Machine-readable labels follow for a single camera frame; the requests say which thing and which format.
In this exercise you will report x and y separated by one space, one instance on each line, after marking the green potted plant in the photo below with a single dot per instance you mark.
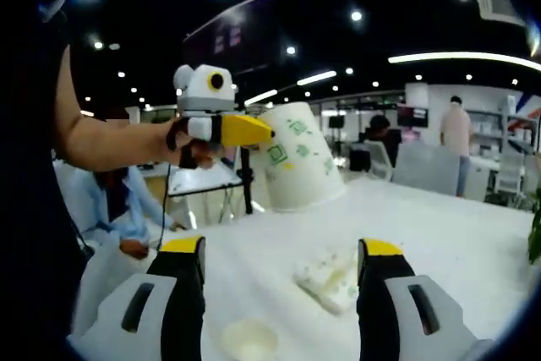
536 230

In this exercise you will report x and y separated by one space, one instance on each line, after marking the curved ceiling light strip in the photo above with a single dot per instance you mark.
465 56

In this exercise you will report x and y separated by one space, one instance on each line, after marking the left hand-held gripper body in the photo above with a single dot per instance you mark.
203 94

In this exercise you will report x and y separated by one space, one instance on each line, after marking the person's black shirt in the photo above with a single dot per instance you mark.
29 166

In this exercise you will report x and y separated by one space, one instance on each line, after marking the pile of paper cups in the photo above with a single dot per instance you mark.
329 280

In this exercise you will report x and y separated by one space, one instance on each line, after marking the white office chair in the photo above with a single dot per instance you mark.
380 158

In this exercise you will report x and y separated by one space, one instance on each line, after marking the dark monitor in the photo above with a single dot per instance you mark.
412 116

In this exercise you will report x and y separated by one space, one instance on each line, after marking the white background desk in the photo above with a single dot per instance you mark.
203 181

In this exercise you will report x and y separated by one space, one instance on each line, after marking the white table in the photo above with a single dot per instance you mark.
444 242

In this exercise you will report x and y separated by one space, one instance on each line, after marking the black tripod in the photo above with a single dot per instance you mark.
246 179

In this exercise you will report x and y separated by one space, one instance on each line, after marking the grey partition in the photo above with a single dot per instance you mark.
427 166

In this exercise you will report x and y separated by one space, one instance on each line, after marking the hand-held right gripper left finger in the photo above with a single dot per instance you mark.
181 306

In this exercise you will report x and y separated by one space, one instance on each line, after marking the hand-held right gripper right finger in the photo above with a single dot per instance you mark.
380 306

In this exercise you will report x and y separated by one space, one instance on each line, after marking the person's left hand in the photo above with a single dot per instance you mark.
186 154

